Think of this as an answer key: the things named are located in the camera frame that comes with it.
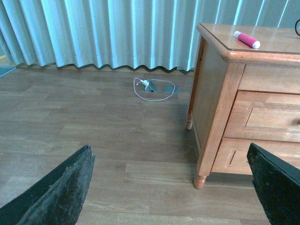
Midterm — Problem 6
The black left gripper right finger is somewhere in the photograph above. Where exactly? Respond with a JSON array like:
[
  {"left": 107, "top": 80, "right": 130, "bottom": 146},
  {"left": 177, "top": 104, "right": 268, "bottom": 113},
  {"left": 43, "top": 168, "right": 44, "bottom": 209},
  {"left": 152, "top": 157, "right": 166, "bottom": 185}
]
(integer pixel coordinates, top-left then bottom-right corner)
[{"left": 247, "top": 143, "right": 300, "bottom": 225}]

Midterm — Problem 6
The wooden drawer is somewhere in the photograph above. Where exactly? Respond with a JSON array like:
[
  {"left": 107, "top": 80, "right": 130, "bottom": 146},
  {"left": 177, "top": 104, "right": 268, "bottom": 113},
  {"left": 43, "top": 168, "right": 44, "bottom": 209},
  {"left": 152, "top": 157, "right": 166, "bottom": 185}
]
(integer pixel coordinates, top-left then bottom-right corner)
[
  {"left": 211, "top": 138, "right": 300, "bottom": 175},
  {"left": 224, "top": 91, "right": 300, "bottom": 143}
]

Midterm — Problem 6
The open metal floor socket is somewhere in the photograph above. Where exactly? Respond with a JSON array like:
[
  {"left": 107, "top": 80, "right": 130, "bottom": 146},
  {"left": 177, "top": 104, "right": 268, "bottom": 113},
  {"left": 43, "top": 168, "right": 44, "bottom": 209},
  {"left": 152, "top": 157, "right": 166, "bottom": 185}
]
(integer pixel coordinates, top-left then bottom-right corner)
[{"left": 142, "top": 80, "right": 158, "bottom": 93}]

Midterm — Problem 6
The white charging cable on floor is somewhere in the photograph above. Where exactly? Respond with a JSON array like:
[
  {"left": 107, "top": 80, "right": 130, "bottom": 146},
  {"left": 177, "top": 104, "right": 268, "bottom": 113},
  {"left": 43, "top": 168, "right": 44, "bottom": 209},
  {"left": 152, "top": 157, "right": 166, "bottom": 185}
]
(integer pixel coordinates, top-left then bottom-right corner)
[{"left": 133, "top": 77, "right": 176, "bottom": 102}]

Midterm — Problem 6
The green floor sign mat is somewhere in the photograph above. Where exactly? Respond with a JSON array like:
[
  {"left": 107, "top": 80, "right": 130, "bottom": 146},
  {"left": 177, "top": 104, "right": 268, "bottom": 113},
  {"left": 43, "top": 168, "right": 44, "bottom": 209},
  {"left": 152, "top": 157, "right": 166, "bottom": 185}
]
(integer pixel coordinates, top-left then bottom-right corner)
[{"left": 0, "top": 66, "right": 16, "bottom": 77}]

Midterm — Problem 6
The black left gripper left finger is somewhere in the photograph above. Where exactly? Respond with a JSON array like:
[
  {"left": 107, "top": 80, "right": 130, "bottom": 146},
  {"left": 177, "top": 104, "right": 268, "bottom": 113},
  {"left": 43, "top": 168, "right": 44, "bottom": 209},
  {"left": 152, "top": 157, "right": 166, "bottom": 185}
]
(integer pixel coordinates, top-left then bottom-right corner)
[{"left": 0, "top": 145, "right": 95, "bottom": 225}]

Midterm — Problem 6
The pale blue pleated curtain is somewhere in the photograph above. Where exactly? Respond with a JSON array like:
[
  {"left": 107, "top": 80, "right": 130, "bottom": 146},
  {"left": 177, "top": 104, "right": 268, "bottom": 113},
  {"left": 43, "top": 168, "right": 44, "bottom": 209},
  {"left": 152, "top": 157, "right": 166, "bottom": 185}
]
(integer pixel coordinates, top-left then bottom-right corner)
[{"left": 0, "top": 0, "right": 300, "bottom": 71}]

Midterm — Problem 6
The pink marker with white caps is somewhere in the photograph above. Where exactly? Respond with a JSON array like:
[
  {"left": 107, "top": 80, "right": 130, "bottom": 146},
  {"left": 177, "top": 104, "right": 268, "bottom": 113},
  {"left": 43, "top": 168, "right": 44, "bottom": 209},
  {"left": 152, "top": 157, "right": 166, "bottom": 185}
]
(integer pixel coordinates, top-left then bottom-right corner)
[{"left": 233, "top": 31, "right": 261, "bottom": 49}]

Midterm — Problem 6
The closed metal floor socket cover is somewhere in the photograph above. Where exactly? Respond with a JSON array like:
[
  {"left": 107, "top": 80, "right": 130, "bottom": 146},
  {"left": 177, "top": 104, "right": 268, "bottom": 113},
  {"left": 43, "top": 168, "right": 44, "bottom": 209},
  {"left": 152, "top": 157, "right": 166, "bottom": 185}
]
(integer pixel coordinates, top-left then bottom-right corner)
[{"left": 162, "top": 86, "right": 180, "bottom": 94}]

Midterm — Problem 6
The wooden nightstand cabinet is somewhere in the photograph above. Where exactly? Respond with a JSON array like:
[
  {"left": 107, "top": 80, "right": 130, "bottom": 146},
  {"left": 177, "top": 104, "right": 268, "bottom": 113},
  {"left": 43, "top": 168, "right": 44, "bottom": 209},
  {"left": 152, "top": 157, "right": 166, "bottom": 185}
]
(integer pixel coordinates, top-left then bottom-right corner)
[{"left": 186, "top": 23, "right": 300, "bottom": 189}]

